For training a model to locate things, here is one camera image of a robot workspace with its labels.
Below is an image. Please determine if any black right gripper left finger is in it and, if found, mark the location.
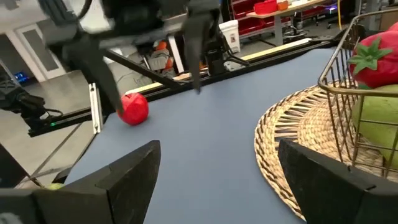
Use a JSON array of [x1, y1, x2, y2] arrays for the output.
[[0, 140, 162, 224]]

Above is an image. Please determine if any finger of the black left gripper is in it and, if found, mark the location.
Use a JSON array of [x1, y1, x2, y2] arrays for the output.
[[39, 0, 125, 114], [182, 9, 221, 95]]

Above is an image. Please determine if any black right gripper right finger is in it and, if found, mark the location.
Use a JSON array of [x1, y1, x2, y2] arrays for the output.
[[277, 139, 398, 224]]

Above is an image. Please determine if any yellow-green apple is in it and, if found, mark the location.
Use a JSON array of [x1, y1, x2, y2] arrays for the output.
[[351, 83, 398, 170]]

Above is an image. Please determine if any red tomato with green stem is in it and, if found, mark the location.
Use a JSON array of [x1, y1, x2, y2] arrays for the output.
[[347, 30, 398, 90]]

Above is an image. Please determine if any white trash bin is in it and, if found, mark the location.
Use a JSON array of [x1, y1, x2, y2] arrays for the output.
[[218, 19, 241, 54]]

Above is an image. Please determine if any red bin shelving rack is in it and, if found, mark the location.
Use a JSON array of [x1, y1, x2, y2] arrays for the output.
[[229, 0, 293, 37]]

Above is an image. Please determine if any red plastic bin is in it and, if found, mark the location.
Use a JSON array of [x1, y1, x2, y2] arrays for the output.
[[253, 0, 279, 16]]

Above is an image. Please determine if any wooden top workbench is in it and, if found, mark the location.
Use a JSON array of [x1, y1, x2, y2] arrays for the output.
[[245, 0, 330, 47]]

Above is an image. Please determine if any round wicker placemat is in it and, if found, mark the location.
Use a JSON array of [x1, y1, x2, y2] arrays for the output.
[[254, 80, 398, 222]]

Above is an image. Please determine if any white metal bracket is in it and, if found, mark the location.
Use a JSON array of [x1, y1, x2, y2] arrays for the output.
[[88, 82, 103, 134]]

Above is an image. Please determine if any gold wire basket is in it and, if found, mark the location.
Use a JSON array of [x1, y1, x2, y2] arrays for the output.
[[317, 8, 398, 180]]

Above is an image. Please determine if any orange-yellow cable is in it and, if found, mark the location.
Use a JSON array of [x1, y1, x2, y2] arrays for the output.
[[336, 0, 342, 30]]

